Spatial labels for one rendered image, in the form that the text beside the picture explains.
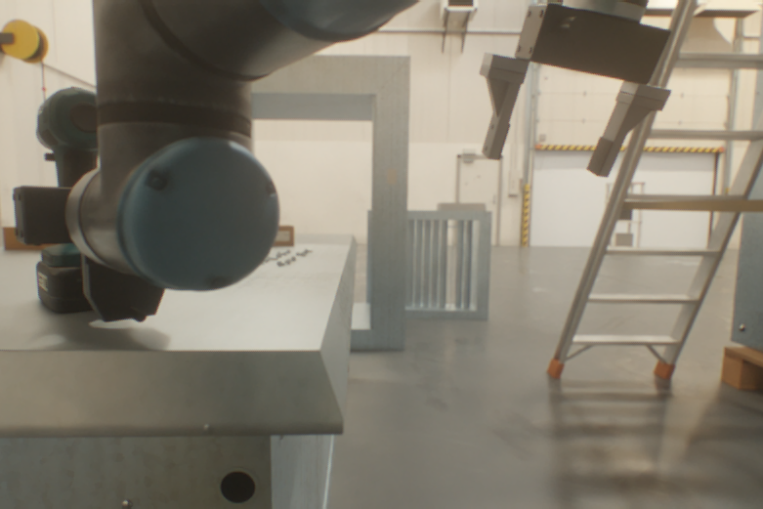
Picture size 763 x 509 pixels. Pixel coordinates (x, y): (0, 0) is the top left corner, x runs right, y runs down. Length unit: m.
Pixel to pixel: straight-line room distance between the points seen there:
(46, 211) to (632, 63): 0.55
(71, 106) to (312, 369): 0.36
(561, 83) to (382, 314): 9.46
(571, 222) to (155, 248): 11.00
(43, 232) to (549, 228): 10.75
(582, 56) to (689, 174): 12.16
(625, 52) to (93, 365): 0.54
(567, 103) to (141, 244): 11.00
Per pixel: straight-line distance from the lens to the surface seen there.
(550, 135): 10.85
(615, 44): 0.50
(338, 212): 10.07
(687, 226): 12.61
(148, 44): 0.26
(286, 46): 0.20
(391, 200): 2.22
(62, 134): 0.53
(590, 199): 11.34
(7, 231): 1.42
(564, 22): 0.45
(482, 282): 3.03
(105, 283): 0.42
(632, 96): 0.53
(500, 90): 0.48
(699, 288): 2.16
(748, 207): 1.34
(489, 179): 10.34
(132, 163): 0.27
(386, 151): 2.24
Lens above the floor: 0.76
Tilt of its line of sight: 6 degrees down
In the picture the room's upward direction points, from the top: 1 degrees clockwise
